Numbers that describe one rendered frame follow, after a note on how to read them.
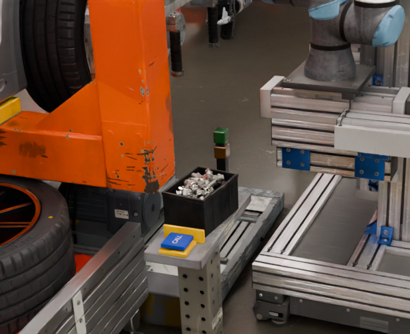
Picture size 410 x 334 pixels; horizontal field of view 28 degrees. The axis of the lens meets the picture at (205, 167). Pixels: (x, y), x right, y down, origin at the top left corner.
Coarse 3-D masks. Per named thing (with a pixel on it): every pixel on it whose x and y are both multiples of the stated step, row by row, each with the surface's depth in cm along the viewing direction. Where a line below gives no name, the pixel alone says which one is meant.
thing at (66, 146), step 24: (72, 96) 243; (96, 96) 240; (24, 120) 260; (48, 120) 250; (72, 120) 246; (96, 120) 243; (0, 144) 257; (24, 144) 254; (48, 144) 250; (72, 144) 247; (96, 144) 244; (0, 168) 261; (24, 168) 258; (48, 168) 254; (72, 168) 251; (96, 168) 248
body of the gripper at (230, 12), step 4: (220, 0) 304; (224, 0) 302; (228, 0) 303; (232, 0) 306; (236, 0) 312; (220, 4) 305; (224, 4) 303; (228, 4) 302; (232, 4) 306; (236, 4) 312; (220, 8) 305; (228, 8) 303; (232, 8) 306; (236, 8) 313; (220, 12) 305; (228, 12) 304; (232, 12) 307; (236, 12) 314; (220, 16) 306
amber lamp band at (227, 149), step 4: (228, 144) 253; (216, 148) 252; (220, 148) 251; (224, 148) 251; (228, 148) 253; (216, 152) 252; (220, 152) 252; (224, 152) 251; (228, 152) 253; (216, 156) 253; (220, 156) 252; (224, 156) 252
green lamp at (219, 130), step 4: (216, 128) 252; (220, 128) 252; (224, 128) 252; (216, 132) 249; (220, 132) 249; (224, 132) 249; (228, 132) 251; (216, 136) 250; (220, 136) 249; (224, 136) 249; (228, 136) 252; (216, 140) 250; (220, 140) 250; (224, 140) 250
